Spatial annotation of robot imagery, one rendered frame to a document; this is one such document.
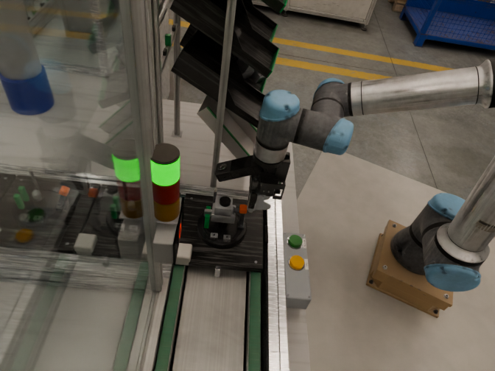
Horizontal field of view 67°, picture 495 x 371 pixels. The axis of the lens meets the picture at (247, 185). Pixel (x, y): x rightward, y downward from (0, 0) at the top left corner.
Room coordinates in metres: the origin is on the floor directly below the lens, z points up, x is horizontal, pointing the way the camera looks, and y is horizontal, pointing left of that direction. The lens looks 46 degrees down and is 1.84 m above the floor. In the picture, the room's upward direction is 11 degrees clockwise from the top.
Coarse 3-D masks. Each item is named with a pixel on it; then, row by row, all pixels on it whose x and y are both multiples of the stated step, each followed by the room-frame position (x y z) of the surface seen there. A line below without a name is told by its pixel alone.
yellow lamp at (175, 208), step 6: (156, 204) 0.42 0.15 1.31; (174, 204) 0.43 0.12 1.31; (156, 210) 0.42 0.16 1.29; (162, 210) 0.42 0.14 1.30; (168, 210) 0.42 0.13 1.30; (174, 210) 0.43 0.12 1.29; (156, 216) 0.42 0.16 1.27; (162, 216) 0.42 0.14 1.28; (168, 216) 0.42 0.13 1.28; (174, 216) 0.43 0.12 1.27
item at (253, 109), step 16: (192, 48) 0.99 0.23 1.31; (208, 48) 0.99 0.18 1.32; (176, 64) 0.87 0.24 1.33; (192, 64) 0.86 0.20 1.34; (208, 64) 0.99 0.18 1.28; (192, 80) 0.86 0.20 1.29; (208, 80) 0.86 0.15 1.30; (240, 80) 0.98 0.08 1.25; (240, 96) 0.94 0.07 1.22; (256, 96) 0.98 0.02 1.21; (240, 112) 0.86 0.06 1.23; (256, 112) 0.91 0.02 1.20
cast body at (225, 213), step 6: (216, 198) 0.65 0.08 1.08; (222, 198) 0.65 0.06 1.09; (228, 198) 0.65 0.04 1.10; (216, 204) 0.63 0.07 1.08; (222, 204) 0.63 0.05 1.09; (228, 204) 0.64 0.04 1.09; (210, 210) 0.64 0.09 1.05; (216, 210) 0.62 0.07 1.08; (222, 210) 0.62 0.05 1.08; (228, 210) 0.62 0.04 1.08; (216, 216) 0.62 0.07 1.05; (222, 216) 0.62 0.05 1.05; (228, 216) 0.63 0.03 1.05; (234, 216) 0.63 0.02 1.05; (228, 222) 0.63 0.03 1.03
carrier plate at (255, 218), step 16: (192, 208) 0.70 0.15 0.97; (192, 224) 0.64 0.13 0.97; (256, 224) 0.69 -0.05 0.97; (192, 240) 0.59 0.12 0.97; (256, 240) 0.63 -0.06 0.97; (192, 256) 0.54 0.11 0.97; (208, 256) 0.55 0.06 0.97; (224, 256) 0.56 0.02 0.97; (240, 256) 0.57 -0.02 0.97; (256, 256) 0.58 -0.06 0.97
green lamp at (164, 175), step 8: (152, 168) 0.42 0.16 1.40; (160, 168) 0.42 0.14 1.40; (168, 168) 0.42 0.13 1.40; (176, 168) 0.43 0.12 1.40; (152, 176) 0.42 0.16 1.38; (160, 176) 0.42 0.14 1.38; (168, 176) 0.42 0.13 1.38; (176, 176) 0.43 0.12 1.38; (160, 184) 0.42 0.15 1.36; (168, 184) 0.42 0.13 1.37
